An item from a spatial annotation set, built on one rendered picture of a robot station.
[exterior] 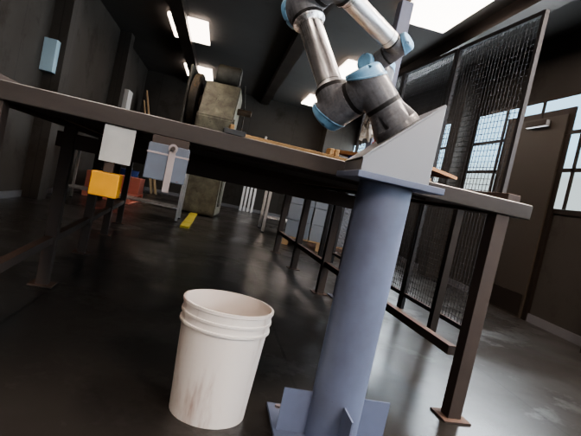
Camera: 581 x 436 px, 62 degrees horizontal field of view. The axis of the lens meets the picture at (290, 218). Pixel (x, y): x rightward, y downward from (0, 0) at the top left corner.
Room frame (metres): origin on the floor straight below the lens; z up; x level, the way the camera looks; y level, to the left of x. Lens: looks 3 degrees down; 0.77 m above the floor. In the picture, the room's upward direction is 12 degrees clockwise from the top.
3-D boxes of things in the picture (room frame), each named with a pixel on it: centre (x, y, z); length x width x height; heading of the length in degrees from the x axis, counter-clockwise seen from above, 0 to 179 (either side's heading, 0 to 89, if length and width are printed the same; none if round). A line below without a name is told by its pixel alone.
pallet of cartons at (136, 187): (8.39, 3.06, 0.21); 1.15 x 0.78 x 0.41; 9
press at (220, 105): (9.27, 1.76, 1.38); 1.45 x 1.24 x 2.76; 10
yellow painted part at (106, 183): (1.61, 0.62, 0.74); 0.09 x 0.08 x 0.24; 103
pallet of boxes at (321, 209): (7.33, -0.51, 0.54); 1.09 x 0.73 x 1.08; 87
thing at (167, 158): (1.66, 0.45, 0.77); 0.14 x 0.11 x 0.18; 103
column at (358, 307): (1.56, -0.27, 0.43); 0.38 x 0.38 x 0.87; 9
